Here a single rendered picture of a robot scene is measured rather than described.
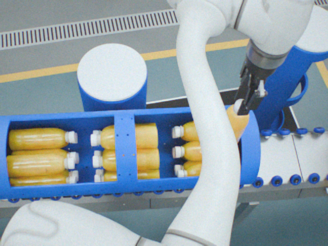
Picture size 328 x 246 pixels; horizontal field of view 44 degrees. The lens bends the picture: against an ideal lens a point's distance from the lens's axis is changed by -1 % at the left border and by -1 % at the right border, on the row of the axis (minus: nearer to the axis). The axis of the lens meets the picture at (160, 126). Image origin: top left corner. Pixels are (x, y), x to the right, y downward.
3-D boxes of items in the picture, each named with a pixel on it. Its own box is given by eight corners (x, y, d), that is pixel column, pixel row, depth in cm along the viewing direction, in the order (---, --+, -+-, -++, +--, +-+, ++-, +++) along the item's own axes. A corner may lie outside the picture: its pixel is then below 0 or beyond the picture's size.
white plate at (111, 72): (160, 78, 165) (160, 80, 166) (122, 33, 174) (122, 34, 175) (101, 113, 156) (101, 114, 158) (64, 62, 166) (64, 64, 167)
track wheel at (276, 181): (284, 177, 154) (282, 174, 156) (272, 178, 154) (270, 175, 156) (282, 187, 156) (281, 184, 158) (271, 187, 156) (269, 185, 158)
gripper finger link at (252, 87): (266, 70, 97) (267, 75, 96) (255, 102, 106) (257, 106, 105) (249, 71, 97) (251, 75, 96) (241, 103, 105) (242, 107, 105)
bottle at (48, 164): (8, 150, 137) (68, 147, 139) (12, 169, 140) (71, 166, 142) (3, 162, 130) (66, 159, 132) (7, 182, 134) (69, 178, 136)
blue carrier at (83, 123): (248, 198, 151) (267, 157, 128) (4, 213, 143) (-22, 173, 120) (233, 134, 168) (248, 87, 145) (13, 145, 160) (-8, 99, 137)
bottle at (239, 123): (242, 140, 131) (259, 109, 113) (226, 154, 129) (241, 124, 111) (226, 124, 134) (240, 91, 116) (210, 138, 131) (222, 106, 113)
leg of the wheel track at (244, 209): (231, 234, 242) (260, 204, 186) (222, 235, 242) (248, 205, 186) (229, 225, 245) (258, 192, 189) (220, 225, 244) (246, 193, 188)
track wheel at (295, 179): (303, 175, 155) (301, 172, 157) (291, 176, 155) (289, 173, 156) (301, 185, 157) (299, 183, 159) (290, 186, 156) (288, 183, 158)
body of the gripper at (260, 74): (285, 69, 90) (272, 91, 98) (277, 39, 94) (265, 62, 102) (251, 70, 89) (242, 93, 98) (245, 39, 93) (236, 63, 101)
